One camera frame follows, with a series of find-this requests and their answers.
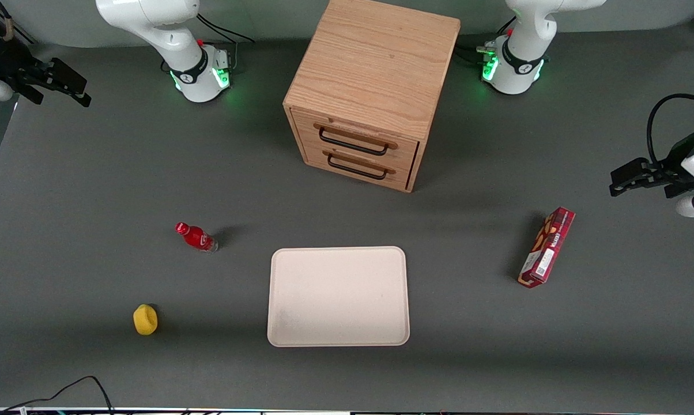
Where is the beige rectangular tray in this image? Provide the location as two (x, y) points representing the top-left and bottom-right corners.
(266, 246), (411, 348)

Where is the red cookie box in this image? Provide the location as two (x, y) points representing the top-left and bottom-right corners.
(517, 206), (576, 289)

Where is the black base cable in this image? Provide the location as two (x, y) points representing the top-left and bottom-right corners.
(196, 12), (256, 44)
(454, 16), (516, 65)

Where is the wooden drawer with handle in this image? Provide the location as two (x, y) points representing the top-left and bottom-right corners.
(292, 110), (420, 157)
(302, 143), (416, 190)

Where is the black left base cable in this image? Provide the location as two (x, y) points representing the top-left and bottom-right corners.
(454, 16), (516, 65)

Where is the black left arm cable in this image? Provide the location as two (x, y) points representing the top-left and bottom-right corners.
(646, 93), (694, 169)

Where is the wooden drawer cabinet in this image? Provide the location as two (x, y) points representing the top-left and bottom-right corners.
(282, 0), (462, 194)

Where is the yellow sponge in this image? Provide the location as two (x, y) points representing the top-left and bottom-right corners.
(133, 304), (159, 337)

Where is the black floor cable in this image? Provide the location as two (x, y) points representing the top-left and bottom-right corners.
(1, 375), (115, 415)

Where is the black right base cable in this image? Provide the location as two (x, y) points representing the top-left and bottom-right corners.
(196, 12), (256, 44)

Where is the red plastic bottle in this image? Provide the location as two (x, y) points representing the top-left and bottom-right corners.
(175, 222), (219, 253)

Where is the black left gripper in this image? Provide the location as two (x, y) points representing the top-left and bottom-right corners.
(609, 131), (694, 200)

